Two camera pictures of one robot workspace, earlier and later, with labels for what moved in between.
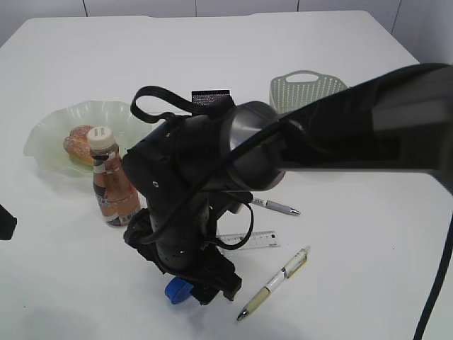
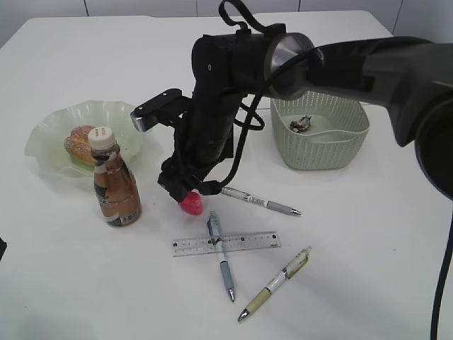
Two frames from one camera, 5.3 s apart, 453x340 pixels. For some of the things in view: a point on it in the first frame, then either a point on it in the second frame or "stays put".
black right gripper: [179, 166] to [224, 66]
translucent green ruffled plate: [44, 144] stays put
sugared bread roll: [77, 144] stays put
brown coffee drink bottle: [116, 198] stays put
